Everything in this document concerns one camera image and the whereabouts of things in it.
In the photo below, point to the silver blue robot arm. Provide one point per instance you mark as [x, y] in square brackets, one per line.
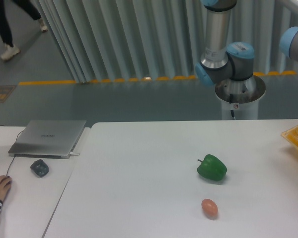
[221, 61]

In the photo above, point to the green bell pepper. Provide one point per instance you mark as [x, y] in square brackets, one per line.
[212, 168]

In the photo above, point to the black power adapter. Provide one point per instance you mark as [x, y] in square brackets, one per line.
[40, 168]

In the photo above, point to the silver closed laptop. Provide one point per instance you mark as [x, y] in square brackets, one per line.
[48, 139]

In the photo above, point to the walking person's legs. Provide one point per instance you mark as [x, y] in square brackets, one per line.
[5, 32]

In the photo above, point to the brown egg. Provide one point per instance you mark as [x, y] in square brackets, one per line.
[209, 208]

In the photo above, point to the white corrugated partition wall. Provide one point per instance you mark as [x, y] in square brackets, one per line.
[111, 40]

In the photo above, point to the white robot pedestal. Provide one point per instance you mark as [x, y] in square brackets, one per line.
[240, 99]

